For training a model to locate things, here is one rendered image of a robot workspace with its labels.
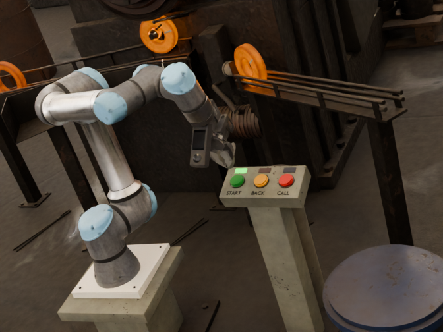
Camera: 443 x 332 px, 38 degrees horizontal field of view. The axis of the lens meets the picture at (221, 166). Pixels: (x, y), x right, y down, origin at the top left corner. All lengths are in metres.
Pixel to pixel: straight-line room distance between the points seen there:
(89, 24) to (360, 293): 1.76
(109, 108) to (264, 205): 0.52
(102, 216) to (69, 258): 0.98
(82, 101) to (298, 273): 0.79
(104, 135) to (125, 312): 0.54
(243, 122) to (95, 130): 0.64
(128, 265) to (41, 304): 0.78
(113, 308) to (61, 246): 1.08
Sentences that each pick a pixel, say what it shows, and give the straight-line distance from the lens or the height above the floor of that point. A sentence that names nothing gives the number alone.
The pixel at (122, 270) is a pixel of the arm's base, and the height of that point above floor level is 0.37.
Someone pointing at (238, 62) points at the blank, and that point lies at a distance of 2.34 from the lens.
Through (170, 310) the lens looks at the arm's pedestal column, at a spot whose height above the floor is 0.12.
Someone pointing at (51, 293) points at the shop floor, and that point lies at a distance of 2.83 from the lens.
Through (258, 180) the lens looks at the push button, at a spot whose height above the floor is 0.61.
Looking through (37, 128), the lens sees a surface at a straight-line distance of 2.78.
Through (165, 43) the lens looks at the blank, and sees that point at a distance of 2.62.
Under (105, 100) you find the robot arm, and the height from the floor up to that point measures 1.00.
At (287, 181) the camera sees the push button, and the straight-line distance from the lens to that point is 1.76.
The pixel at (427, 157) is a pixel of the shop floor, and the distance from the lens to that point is 2.91.
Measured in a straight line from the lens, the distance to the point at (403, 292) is 1.61.
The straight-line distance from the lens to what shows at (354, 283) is 1.65.
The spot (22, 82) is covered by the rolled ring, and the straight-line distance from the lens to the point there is 3.18.
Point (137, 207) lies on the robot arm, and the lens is 2.08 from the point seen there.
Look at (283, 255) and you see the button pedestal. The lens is 1.90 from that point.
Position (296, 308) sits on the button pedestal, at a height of 0.16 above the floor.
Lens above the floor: 1.51
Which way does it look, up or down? 28 degrees down
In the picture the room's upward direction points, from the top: 18 degrees counter-clockwise
